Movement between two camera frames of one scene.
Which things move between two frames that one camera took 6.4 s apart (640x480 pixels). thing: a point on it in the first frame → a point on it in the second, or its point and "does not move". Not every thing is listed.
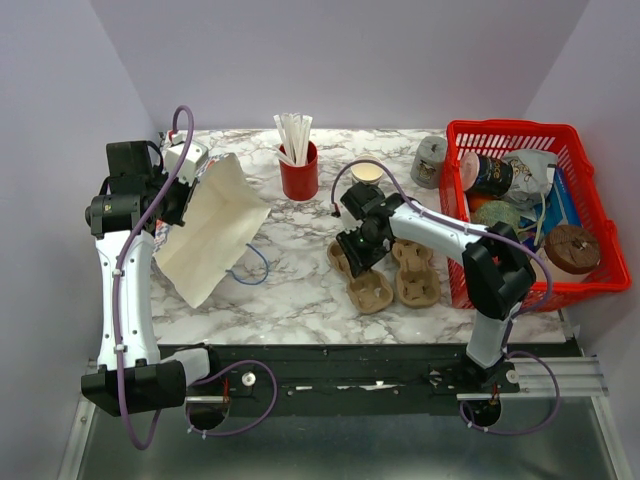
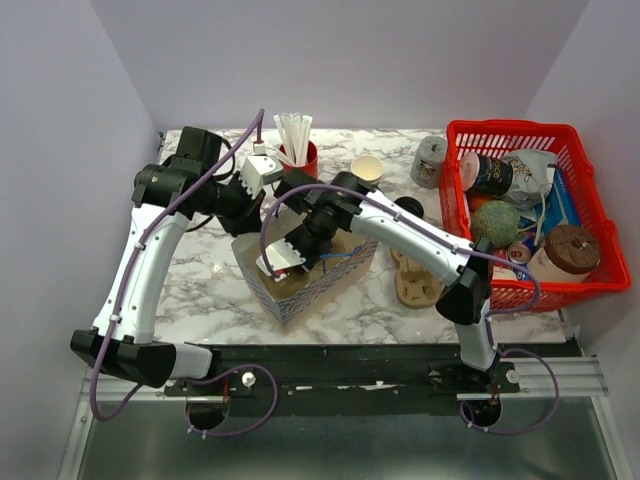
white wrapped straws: (294, 129) does not move
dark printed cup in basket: (485, 175) does not move
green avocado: (494, 211) does not move
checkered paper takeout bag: (222, 217) → (290, 298)
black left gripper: (177, 216) → (249, 219)
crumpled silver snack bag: (533, 173) does not move
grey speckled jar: (428, 161) does not move
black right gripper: (356, 258) → (290, 238)
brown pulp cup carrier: (370, 291) → (297, 283)
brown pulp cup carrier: (417, 283) does not move
